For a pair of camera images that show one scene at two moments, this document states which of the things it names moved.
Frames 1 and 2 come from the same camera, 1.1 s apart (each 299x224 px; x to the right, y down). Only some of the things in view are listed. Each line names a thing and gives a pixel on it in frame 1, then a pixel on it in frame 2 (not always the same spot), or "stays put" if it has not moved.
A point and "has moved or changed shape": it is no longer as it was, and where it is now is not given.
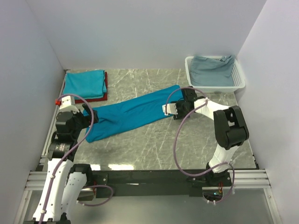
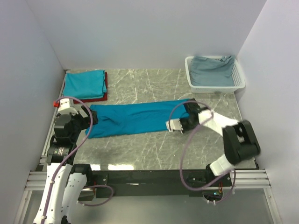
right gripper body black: (182, 110) → (187, 124)
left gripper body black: (82, 122) stays put
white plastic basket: (238, 81) stays put
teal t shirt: (116, 117) has moved or changed shape
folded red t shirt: (103, 98) stays put
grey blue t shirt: (212, 70) stays put
